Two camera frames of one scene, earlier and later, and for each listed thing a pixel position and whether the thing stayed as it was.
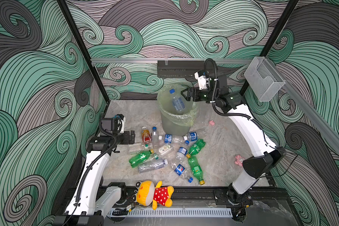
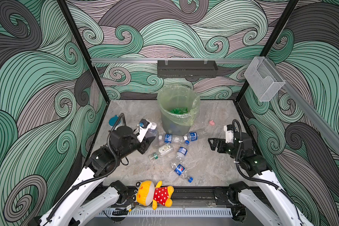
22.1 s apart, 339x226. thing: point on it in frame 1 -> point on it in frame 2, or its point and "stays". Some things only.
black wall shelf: [183, 68] stays
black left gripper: [126, 141] -> [145, 144]
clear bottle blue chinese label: [194, 136] stays
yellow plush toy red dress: [148, 194] stays
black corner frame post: [291, 5] stays
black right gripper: [193, 89] -> [223, 143]
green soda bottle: [196, 148] -> [180, 110]
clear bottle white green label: [161, 150] stays
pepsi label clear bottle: [181, 171] stays
